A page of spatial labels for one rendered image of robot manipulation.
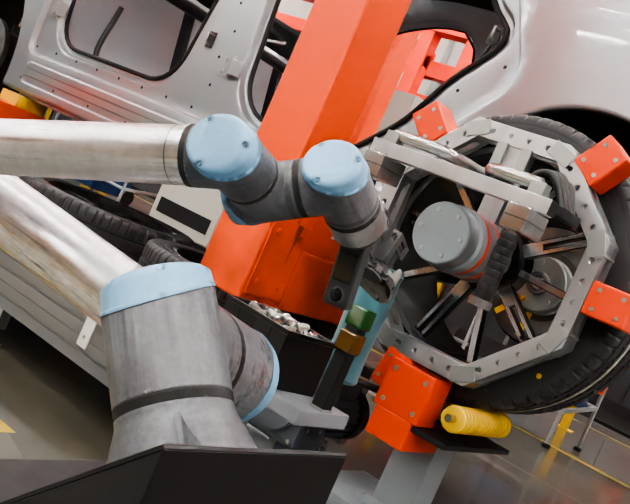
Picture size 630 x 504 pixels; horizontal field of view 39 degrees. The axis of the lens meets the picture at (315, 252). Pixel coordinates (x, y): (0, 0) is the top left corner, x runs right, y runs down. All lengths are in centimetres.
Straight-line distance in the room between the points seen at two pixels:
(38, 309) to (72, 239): 138
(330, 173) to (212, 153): 18
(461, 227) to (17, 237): 83
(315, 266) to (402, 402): 55
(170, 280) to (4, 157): 40
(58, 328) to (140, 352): 164
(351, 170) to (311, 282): 109
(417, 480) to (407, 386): 26
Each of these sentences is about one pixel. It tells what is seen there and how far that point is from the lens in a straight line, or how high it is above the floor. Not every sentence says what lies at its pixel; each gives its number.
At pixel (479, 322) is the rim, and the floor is 71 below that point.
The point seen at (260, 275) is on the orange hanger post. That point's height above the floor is 59.
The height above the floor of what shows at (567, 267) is 92.
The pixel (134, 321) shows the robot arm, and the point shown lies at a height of 58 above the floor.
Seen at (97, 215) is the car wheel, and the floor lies 49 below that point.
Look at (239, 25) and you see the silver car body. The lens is 323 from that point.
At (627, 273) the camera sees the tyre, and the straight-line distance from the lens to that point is 190.
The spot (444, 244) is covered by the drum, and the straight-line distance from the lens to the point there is 179.
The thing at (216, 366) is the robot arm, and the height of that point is 57.
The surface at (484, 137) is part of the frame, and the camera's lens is 199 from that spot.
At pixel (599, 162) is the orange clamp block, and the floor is 110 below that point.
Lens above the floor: 79
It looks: 3 degrees down
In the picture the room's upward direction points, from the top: 24 degrees clockwise
